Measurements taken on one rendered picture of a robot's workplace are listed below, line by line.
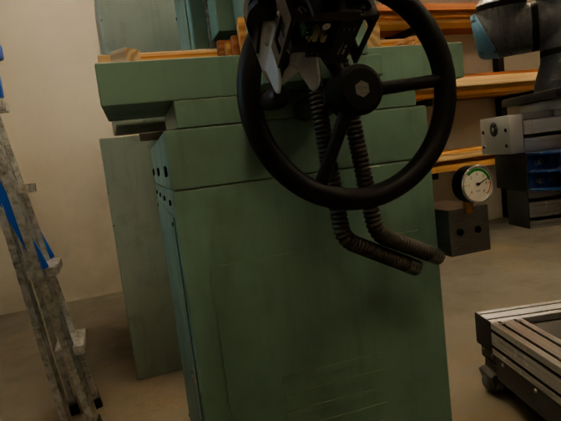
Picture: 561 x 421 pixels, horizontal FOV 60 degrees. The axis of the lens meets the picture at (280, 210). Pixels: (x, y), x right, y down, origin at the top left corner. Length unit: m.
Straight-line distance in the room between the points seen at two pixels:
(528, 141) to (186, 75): 0.82
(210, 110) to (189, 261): 0.23
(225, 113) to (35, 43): 2.66
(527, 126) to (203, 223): 0.81
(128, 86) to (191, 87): 0.09
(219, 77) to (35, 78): 2.60
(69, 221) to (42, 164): 0.38
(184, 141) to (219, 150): 0.05
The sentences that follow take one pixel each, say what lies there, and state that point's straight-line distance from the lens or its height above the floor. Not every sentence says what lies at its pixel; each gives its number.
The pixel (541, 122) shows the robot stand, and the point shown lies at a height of 0.75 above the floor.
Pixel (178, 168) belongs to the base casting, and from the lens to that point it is 0.73.
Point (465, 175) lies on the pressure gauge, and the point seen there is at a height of 0.68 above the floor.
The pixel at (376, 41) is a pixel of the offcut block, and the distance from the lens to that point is 0.86.
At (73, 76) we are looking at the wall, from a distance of 3.29.
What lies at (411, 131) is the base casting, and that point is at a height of 0.76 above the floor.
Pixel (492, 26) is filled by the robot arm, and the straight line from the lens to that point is 1.36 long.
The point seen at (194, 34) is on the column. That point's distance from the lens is 1.12.
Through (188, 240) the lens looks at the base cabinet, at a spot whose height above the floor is 0.64.
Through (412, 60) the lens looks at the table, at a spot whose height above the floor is 0.87.
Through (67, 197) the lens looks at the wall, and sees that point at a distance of 3.24.
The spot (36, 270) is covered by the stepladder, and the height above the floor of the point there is 0.51.
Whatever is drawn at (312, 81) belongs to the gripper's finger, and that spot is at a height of 0.81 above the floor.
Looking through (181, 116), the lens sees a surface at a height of 0.82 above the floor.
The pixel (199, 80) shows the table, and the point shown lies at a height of 0.87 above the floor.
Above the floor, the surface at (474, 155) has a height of 0.58.
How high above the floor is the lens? 0.74
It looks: 6 degrees down
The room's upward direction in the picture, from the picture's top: 7 degrees counter-clockwise
